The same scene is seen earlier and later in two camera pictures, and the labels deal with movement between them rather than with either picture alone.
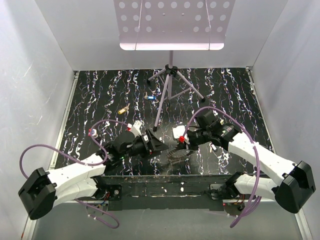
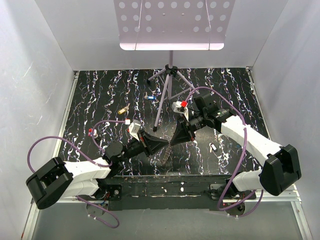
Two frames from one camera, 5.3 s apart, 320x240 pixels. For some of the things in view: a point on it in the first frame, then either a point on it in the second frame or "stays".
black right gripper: (181, 145) to (182, 134)
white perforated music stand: (173, 25) stays
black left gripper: (153, 144) stays
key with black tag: (212, 147) stays
